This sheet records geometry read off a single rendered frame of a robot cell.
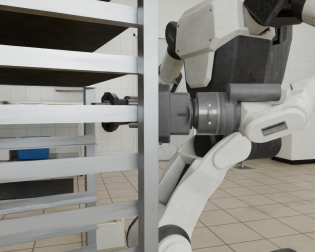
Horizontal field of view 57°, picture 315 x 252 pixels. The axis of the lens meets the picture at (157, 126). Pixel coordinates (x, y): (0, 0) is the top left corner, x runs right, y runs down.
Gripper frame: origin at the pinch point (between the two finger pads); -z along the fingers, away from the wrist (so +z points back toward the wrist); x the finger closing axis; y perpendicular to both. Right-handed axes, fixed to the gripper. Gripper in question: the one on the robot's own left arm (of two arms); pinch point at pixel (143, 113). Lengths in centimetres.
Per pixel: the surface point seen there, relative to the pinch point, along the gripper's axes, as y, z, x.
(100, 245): -115, -40, -84
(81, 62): 11.1, -9.4, 8.9
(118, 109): 7.9, -3.8, 0.9
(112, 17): 8.3, -4.5, 17.2
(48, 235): -23, -32, -37
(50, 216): 13.9, -14.3, -16.8
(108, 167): 8.8, -5.5, -9.6
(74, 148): -378, -147, -60
